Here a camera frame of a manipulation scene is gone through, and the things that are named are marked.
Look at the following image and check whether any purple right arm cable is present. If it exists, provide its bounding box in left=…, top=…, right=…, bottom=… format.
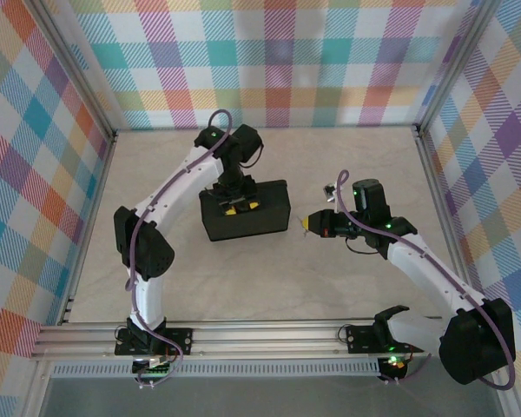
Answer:
left=336, top=170, right=518, bottom=390

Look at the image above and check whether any aluminium extrusion beam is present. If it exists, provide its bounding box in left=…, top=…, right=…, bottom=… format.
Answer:
left=30, top=321, right=510, bottom=361

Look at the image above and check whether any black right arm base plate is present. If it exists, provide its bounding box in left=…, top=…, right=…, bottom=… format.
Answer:
left=345, top=324, right=425, bottom=354

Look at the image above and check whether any aluminium frame post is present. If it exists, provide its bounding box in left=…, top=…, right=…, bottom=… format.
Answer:
left=412, top=0, right=505, bottom=138
left=33, top=0, right=119, bottom=142

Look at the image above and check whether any grey metal panel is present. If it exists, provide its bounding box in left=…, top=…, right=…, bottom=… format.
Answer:
left=41, top=375, right=503, bottom=417

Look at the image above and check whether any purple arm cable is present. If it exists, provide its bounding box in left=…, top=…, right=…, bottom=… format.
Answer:
left=124, top=109, right=234, bottom=390
left=336, top=170, right=518, bottom=390

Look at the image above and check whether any green lit circuit board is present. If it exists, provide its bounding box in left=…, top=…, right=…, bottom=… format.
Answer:
left=131, top=354, right=175, bottom=380

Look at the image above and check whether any black box with painted lid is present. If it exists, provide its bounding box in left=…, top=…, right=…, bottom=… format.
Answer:
left=198, top=179, right=293, bottom=242

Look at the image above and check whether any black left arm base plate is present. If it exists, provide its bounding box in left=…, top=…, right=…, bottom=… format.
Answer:
left=114, top=328, right=195, bottom=357

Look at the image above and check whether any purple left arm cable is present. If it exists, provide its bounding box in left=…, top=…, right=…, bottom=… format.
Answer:
left=124, top=109, right=234, bottom=390

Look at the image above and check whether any grey slotted cable duct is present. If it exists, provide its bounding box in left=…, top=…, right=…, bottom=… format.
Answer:
left=49, top=362, right=383, bottom=378

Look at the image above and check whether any aluminium side rail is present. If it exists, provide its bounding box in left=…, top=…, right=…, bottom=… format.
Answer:
left=56, top=129, right=121, bottom=326
left=412, top=125, right=485, bottom=322

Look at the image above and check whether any circuit board with yellow connector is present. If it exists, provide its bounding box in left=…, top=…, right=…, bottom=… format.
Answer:
left=380, top=354, right=408, bottom=380

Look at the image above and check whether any aluminium frame leg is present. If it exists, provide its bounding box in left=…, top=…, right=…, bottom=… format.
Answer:
left=23, top=359, right=56, bottom=417
left=485, top=354, right=520, bottom=417

